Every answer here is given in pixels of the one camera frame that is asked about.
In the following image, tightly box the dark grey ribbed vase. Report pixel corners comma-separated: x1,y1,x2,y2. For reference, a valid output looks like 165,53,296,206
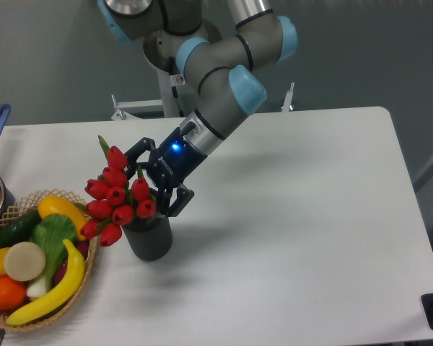
122,216,172,262

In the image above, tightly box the orange fruit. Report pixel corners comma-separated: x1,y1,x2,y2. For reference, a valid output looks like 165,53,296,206
0,276,27,311

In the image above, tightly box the white metal base frame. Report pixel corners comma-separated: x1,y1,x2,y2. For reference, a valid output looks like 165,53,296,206
110,81,297,121

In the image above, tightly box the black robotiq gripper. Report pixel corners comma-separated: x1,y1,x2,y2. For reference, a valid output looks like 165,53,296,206
125,128,207,217

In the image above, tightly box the woven wicker basket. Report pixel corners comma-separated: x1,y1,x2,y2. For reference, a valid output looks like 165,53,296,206
0,189,98,333

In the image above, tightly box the yellow banana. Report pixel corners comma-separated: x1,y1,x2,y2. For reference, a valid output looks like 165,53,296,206
6,239,85,326

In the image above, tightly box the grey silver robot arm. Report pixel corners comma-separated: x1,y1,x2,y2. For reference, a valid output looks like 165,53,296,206
97,1,298,217

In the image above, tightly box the green cucumber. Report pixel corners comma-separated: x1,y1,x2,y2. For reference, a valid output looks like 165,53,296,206
0,210,41,249

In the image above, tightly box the dark red beet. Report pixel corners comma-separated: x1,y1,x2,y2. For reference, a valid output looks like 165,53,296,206
53,241,89,286

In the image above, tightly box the beige round disc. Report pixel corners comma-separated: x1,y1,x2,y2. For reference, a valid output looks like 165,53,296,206
4,241,46,282

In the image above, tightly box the green bok choy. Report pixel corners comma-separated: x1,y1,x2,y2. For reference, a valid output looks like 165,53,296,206
27,214,76,300

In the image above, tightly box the red tulip bouquet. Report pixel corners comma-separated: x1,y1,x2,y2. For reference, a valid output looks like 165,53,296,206
80,136,157,247

